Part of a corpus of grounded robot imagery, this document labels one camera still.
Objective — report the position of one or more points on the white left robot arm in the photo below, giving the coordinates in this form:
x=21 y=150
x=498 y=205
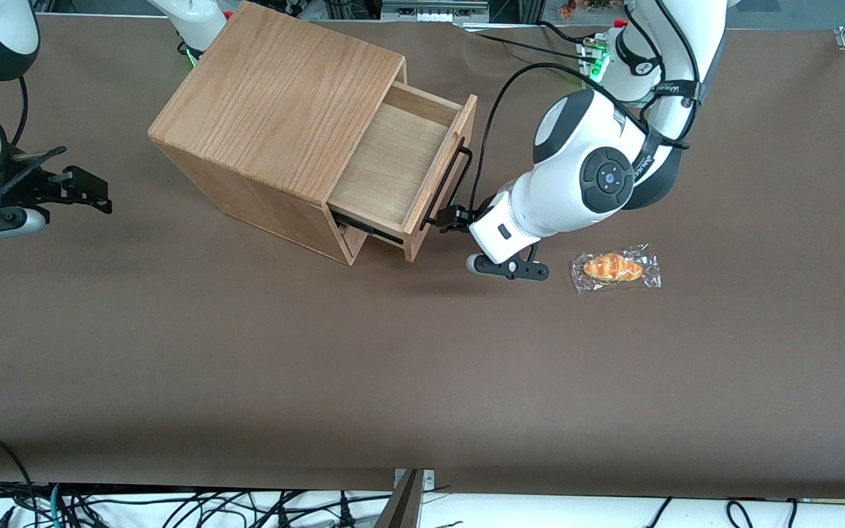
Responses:
x=576 y=125

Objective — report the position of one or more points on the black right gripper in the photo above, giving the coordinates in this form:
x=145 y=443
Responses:
x=23 y=180

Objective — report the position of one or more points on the small metal bracket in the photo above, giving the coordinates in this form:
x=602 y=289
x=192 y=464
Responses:
x=430 y=480

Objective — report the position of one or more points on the wooden drawer without rail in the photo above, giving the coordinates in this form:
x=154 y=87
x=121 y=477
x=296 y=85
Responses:
x=353 y=248

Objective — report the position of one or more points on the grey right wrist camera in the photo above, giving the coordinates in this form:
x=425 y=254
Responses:
x=4 y=222

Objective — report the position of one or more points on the wrapped croissant bread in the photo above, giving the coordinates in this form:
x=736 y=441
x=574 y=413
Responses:
x=613 y=268

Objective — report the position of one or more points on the wooden drawer with rail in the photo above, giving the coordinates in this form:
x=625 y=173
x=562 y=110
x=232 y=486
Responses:
x=393 y=161

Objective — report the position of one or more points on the wooden drawer cabinet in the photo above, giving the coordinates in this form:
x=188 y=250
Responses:
x=276 y=103

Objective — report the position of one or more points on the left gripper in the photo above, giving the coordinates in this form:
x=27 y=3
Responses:
x=480 y=211

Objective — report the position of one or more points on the metal frame equipment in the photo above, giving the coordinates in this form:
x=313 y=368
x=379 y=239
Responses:
x=430 y=11

